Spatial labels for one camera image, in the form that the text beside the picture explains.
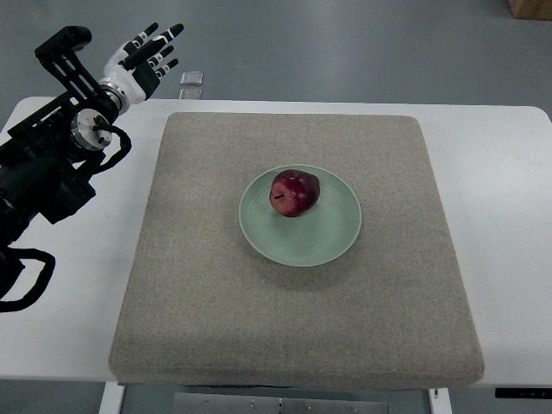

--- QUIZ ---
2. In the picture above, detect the pale green plate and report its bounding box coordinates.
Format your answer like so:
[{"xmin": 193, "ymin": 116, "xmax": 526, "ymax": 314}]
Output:
[{"xmin": 238, "ymin": 165, "xmax": 362, "ymax": 267}]

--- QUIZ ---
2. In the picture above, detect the metal floor plate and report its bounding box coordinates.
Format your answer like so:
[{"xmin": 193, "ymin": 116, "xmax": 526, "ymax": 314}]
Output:
[
  {"xmin": 179, "ymin": 88, "xmax": 203, "ymax": 100},
  {"xmin": 179, "ymin": 72, "xmax": 204, "ymax": 85}
]

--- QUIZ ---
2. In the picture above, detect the black table control panel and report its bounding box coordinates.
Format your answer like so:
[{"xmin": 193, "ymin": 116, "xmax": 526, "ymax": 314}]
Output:
[{"xmin": 494, "ymin": 387, "xmax": 552, "ymax": 399}]

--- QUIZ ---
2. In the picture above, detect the red apple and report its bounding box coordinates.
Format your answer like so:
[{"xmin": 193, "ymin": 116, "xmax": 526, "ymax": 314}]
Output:
[{"xmin": 269, "ymin": 169, "xmax": 321, "ymax": 217}]

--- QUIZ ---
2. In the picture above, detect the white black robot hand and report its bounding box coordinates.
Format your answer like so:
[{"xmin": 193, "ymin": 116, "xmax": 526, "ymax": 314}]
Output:
[{"xmin": 99, "ymin": 22, "xmax": 185, "ymax": 114}]

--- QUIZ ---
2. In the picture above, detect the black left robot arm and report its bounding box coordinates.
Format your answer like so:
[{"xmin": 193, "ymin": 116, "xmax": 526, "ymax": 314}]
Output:
[{"xmin": 1, "ymin": 26, "xmax": 131, "ymax": 248}]

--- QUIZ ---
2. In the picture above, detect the black sleeved cable loop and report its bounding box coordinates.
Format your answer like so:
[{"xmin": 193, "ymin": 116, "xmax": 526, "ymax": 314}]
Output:
[{"xmin": 0, "ymin": 245, "xmax": 57, "ymax": 314}]

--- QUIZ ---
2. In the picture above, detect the lower metal floor plate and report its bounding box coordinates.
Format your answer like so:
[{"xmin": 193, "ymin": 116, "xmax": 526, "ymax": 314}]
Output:
[{"xmin": 179, "ymin": 88, "xmax": 203, "ymax": 100}]

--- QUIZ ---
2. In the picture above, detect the grey metal base plate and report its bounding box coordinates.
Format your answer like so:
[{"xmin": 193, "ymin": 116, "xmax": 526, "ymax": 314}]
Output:
[{"xmin": 172, "ymin": 392, "xmax": 389, "ymax": 414}]

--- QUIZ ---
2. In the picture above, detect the upper metal floor plate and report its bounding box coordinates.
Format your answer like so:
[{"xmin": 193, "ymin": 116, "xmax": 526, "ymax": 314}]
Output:
[{"xmin": 179, "ymin": 72, "xmax": 204, "ymax": 85}]

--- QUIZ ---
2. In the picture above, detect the beige fabric cushion mat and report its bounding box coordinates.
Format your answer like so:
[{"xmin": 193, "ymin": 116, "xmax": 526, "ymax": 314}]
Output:
[{"xmin": 110, "ymin": 112, "xmax": 484, "ymax": 391}]

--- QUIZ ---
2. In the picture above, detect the white table leg frame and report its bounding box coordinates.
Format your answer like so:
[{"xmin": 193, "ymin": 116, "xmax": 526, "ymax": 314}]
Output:
[{"xmin": 98, "ymin": 382, "xmax": 125, "ymax": 414}]

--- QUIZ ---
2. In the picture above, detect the cardboard box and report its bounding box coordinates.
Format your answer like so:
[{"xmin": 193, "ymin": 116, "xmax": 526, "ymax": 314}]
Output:
[{"xmin": 508, "ymin": 0, "xmax": 552, "ymax": 21}]

